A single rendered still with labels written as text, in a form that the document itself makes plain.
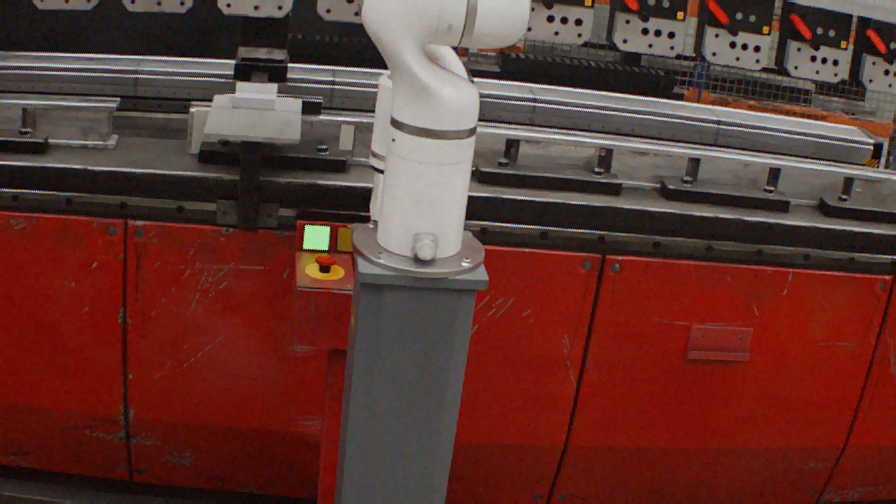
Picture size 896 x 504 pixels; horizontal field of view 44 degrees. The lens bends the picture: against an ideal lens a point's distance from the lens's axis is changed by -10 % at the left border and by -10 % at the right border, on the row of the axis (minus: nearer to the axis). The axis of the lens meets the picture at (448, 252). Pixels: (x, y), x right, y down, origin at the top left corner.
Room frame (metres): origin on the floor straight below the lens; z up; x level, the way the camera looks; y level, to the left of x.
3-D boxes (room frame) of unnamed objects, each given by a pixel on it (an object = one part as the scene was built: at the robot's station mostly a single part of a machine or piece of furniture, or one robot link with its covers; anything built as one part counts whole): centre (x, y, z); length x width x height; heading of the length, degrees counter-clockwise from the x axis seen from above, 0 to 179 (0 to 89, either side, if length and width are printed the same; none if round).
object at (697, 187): (2.43, -0.58, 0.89); 0.30 x 0.05 x 0.03; 99
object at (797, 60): (2.51, -0.74, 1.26); 0.15 x 0.09 x 0.17; 99
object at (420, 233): (1.62, 0.04, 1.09); 0.19 x 0.19 x 0.18
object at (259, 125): (2.18, 0.40, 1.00); 0.26 x 0.18 x 0.01; 9
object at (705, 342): (2.33, -0.62, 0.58); 0.15 x 0.02 x 0.07; 99
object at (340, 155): (2.28, 0.37, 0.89); 0.30 x 0.05 x 0.03; 99
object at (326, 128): (2.34, 0.37, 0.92); 0.39 x 0.06 x 0.10; 99
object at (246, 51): (2.33, 0.42, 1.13); 0.10 x 0.02 x 0.10; 99
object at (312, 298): (2.02, 0.17, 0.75); 0.20 x 0.16 x 0.18; 100
